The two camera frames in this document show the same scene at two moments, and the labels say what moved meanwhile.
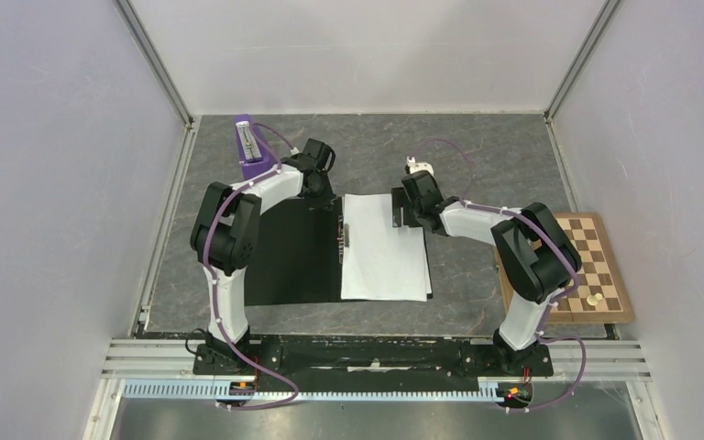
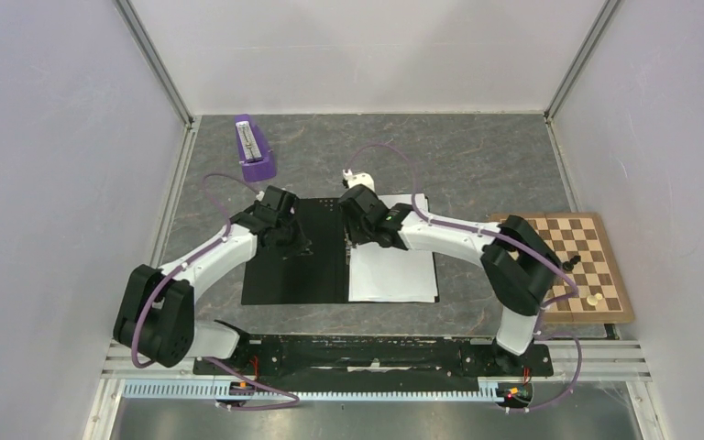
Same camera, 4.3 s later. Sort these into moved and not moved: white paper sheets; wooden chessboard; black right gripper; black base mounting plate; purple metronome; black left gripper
Moved: black right gripper; black left gripper
Not moved: purple metronome; wooden chessboard; black base mounting plate; white paper sheets
